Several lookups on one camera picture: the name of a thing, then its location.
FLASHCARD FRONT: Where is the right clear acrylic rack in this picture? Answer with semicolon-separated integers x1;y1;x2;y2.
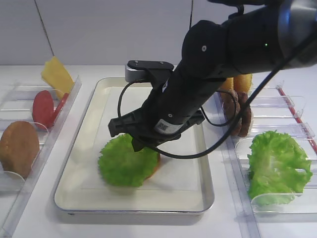
215;79;317;238

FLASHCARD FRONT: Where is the black cable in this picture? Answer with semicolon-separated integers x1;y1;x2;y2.
117;32;317;159

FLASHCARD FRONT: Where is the left golden bun in rack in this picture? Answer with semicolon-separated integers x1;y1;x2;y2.
219;77;234;92

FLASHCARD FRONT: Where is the clear acrylic rack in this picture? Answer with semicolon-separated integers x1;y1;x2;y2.
0;78;82;238
215;79;317;238

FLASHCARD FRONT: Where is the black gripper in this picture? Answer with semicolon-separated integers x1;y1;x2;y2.
108;65;206;152

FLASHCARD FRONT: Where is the right golden bun in rack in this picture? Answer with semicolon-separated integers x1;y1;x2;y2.
233;74;253;94

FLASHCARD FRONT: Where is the bottom bun slice on tray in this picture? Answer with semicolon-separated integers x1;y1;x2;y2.
145;153;161;180

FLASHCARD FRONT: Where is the left clear acrylic rack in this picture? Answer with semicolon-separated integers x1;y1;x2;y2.
0;78;82;238

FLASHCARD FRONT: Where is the brown meat patty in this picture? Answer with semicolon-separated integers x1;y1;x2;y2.
238;92;252;137
223;89;242;136

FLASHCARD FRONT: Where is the green lettuce leaf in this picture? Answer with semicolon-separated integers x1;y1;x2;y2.
98;134;158;187
247;131;313;206

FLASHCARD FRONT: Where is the thin tilted tomato slice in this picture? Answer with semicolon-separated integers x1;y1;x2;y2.
51;93;69;126

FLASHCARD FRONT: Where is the green lettuce leaf in rack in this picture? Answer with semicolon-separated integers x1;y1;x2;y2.
247;131;313;206

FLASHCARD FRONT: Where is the left brown meat patty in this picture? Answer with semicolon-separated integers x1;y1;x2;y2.
223;89;242;136

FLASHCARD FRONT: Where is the yellow cheese slice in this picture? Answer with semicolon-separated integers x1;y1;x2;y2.
41;56;74;100

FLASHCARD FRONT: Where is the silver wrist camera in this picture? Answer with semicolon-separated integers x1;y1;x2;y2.
125;60;174;88

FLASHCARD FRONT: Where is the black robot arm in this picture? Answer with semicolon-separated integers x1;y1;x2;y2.
108;0;317;151

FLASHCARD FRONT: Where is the golden bun in rack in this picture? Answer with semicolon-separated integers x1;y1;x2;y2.
219;77;234;92
233;74;253;94

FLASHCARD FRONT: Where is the metal baking tray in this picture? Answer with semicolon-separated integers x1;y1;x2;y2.
53;77;214;214

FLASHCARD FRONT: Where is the brown bun top left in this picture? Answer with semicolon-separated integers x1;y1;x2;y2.
0;121;39;179

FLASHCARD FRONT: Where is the red tomato slice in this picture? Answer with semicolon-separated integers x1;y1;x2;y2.
32;90;54;129

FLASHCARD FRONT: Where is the right brown meat patty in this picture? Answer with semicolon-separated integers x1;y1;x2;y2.
238;92;252;137

